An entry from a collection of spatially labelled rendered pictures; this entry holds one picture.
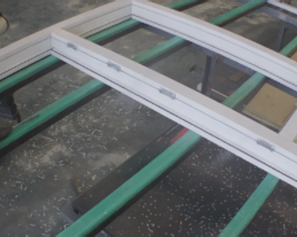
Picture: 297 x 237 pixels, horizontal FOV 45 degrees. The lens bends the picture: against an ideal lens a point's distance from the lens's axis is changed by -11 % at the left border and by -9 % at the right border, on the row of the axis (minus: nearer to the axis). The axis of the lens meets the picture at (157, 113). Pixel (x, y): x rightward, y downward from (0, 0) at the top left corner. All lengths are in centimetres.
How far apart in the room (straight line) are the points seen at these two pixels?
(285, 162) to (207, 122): 23
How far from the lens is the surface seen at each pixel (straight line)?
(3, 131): 97
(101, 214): 79
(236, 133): 95
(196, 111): 99
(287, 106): 162
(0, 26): 156
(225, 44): 138
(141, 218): 113
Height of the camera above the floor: 150
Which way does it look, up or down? 37 degrees down
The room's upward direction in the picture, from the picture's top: 6 degrees clockwise
